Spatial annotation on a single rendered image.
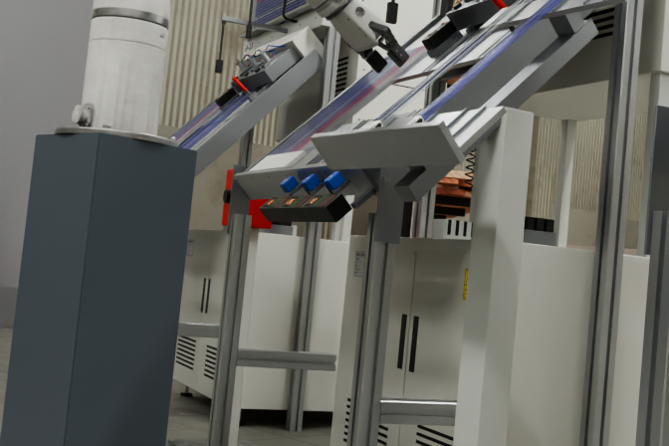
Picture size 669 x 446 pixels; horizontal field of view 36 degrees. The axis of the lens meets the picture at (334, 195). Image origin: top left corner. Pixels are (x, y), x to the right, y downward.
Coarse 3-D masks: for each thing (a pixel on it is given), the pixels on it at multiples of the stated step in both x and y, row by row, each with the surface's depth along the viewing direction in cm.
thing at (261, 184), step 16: (240, 176) 236; (256, 176) 227; (272, 176) 219; (288, 176) 212; (304, 176) 204; (320, 176) 198; (352, 176) 185; (256, 192) 235; (272, 192) 226; (288, 192) 218; (304, 192) 210; (320, 192) 203; (352, 192) 190
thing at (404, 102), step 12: (528, 0) 182; (504, 12) 180; (492, 24) 177; (480, 36) 176; (468, 48) 174; (456, 60) 173; (444, 72) 172; (420, 84) 170; (408, 96) 168; (396, 108) 166; (384, 120) 165
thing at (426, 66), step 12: (420, 36) 261; (468, 36) 224; (492, 36) 211; (504, 36) 204; (408, 48) 257; (456, 48) 222; (480, 48) 208; (492, 48) 201; (432, 60) 227; (444, 60) 219; (468, 60) 206; (408, 72) 232; (420, 72) 224; (432, 72) 219; (456, 72) 223
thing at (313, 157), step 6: (396, 114) 202; (402, 114) 199; (408, 114) 195; (414, 114) 193; (366, 120) 213; (372, 120) 211; (342, 126) 224; (348, 126) 220; (354, 126) 216; (360, 126) 213; (312, 150) 222; (306, 156) 220; (312, 156) 217; (318, 156) 211; (300, 162) 219; (306, 162) 215; (312, 162) 208; (318, 162) 208
